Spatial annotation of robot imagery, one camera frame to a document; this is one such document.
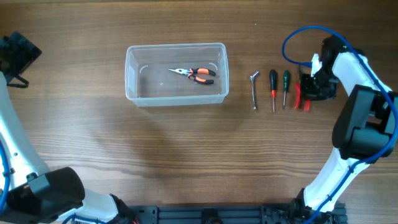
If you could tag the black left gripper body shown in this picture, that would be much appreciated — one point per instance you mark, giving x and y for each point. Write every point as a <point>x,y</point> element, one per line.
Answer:
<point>18,55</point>

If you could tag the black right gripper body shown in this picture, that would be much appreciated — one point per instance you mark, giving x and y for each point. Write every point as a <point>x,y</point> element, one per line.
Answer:
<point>325,84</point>

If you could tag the red handled pruning shears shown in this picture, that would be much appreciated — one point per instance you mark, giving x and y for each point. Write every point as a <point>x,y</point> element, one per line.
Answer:
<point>298,93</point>

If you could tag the clear plastic container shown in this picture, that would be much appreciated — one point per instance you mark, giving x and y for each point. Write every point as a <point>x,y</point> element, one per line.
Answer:
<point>176,74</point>

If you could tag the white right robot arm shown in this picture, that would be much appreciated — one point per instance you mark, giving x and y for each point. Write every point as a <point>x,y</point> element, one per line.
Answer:
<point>362,133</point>

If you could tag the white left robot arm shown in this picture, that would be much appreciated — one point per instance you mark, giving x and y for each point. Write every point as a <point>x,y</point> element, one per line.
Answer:
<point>30,191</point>

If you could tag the black red screwdriver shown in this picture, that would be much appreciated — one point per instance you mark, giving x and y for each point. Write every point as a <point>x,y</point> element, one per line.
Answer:
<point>273,77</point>

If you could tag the silver hex wrench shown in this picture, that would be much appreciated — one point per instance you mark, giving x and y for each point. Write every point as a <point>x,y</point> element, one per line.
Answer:
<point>252,79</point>

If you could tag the green handled screwdriver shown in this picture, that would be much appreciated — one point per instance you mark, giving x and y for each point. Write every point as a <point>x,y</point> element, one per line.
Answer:
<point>286,83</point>

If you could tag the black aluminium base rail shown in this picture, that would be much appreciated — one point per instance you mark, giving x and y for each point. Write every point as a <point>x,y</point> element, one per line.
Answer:
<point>259,214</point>

